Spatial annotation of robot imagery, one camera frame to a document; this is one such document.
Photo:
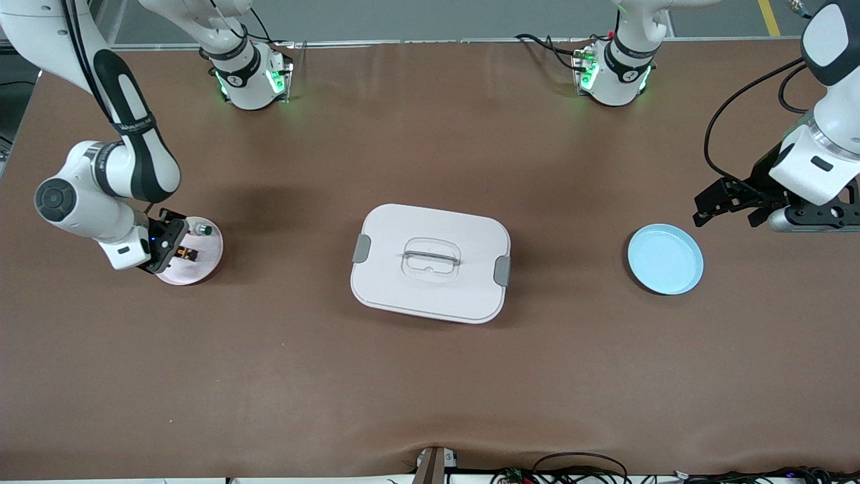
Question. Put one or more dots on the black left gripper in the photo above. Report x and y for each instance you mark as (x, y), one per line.
(762, 180)

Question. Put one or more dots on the black and orange switch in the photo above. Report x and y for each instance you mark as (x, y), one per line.
(190, 255)

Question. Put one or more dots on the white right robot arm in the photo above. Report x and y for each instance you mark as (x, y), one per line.
(80, 202)

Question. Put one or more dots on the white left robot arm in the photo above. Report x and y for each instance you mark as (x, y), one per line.
(816, 168)

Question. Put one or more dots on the pink round plate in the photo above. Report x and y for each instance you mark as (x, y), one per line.
(205, 269)

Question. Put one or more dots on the light blue round plate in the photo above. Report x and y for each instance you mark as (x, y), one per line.
(665, 259)

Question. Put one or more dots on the grey box latch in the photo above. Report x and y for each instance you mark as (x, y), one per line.
(502, 271)
(361, 249)

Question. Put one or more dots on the white lidded storage box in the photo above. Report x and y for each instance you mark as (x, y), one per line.
(463, 228)

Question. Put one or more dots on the brown table mat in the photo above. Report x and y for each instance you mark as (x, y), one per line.
(430, 376)

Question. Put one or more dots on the green push button switch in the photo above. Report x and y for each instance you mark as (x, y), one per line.
(203, 230)

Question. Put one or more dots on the metal table edge rail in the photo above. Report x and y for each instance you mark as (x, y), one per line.
(437, 42)

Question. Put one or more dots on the metal table edge bracket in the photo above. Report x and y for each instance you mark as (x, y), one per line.
(433, 467)

